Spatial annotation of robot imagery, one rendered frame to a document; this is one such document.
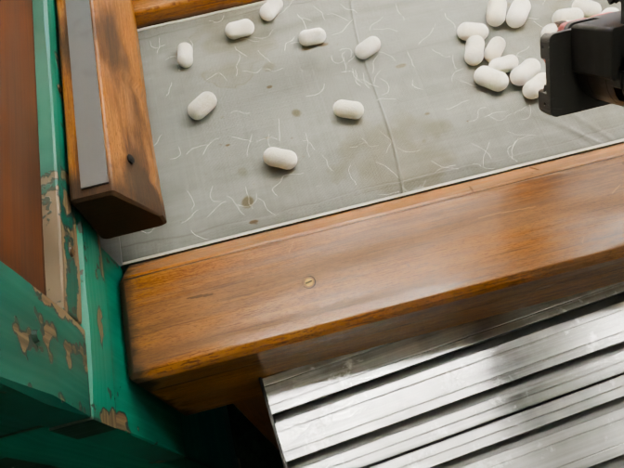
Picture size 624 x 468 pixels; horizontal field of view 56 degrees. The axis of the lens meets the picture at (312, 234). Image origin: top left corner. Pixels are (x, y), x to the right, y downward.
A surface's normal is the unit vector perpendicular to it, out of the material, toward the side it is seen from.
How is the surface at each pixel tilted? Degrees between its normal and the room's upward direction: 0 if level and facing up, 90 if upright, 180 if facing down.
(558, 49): 50
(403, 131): 0
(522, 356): 0
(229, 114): 0
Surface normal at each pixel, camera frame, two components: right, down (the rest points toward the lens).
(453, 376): -0.06, -0.44
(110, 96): 0.87, -0.39
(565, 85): 0.15, 0.38
